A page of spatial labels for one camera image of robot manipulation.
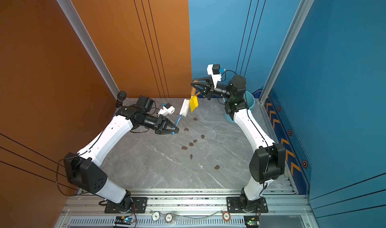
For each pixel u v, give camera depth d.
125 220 0.71
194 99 0.74
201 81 0.64
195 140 0.97
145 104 0.64
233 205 0.73
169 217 0.66
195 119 1.09
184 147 0.94
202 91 0.64
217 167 0.85
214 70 0.56
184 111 0.70
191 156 0.90
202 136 0.99
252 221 0.71
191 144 0.95
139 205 0.73
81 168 0.42
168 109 0.68
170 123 0.65
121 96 0.78
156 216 0.71
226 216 0.71
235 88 0.55
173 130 0.66
